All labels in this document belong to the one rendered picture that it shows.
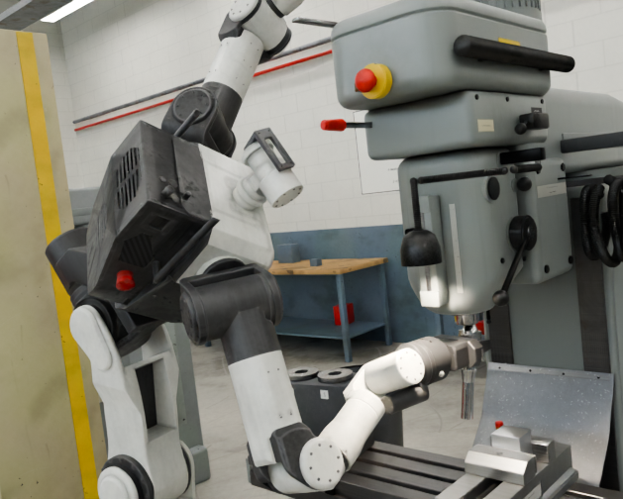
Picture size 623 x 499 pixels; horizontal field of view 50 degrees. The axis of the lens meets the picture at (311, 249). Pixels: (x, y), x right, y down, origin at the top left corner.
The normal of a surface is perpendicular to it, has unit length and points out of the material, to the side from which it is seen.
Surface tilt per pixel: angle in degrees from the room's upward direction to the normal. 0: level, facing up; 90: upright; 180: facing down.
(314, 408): 90
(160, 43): 90
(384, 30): 90
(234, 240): 95
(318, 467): 70
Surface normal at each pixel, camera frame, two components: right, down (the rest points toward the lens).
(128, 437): -0.51, 0.13
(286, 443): 0.55, -0.34
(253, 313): 0.32, -0.33
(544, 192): 0.73, -0.03
